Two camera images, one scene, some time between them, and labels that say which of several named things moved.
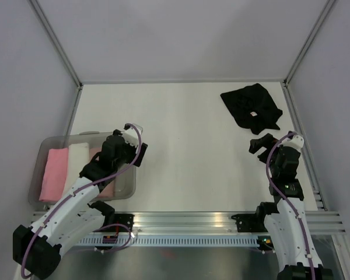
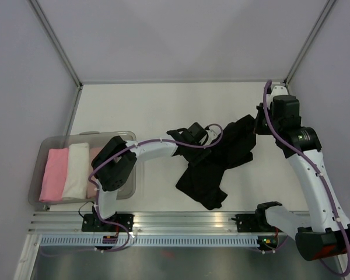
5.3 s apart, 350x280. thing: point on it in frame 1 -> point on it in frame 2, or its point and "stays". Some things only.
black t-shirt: [254, 108] -> [202, 182]
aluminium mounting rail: [211, 223] stays
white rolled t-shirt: [79, 156] stays
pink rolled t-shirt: [55, 175] stays
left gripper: [133, 149] -> [195, 159]
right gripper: [265, 141] -> [258, 129]
